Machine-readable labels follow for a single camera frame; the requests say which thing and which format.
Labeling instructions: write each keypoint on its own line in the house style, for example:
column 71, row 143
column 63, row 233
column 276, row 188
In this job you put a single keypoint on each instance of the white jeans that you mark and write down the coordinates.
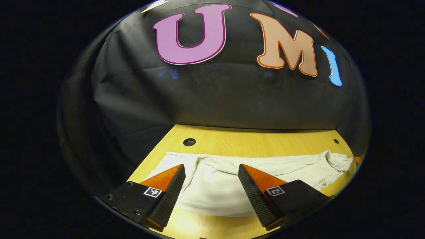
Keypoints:
column 215, row 189

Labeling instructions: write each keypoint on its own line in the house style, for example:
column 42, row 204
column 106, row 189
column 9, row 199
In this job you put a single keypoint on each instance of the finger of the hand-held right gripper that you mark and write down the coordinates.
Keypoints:
column 357, row 159

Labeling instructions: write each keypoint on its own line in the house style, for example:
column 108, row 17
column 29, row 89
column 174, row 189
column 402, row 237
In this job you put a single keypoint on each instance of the black backdrop cloth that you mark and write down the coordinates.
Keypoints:
column 212, row 96

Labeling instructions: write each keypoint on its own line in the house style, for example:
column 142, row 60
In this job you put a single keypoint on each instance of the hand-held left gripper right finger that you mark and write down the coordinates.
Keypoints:
column 255, row 199

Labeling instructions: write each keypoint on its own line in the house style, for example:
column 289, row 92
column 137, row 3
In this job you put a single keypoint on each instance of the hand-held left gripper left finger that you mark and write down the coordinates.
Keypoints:
column 169, row 199

